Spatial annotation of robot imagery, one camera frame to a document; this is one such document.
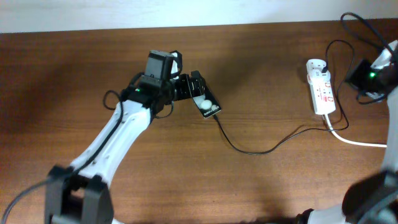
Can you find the black smartphone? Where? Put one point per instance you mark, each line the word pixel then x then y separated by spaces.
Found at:
pixel 207 104

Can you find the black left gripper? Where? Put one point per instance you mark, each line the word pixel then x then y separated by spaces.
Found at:
pixel 187 91

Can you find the white power strip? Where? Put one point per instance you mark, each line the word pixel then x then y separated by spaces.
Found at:
pixel 321 92

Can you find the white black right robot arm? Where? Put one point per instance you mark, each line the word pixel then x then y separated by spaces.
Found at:
pixel 373 199

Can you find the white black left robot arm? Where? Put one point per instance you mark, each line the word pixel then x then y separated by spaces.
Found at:
pixel 80 193

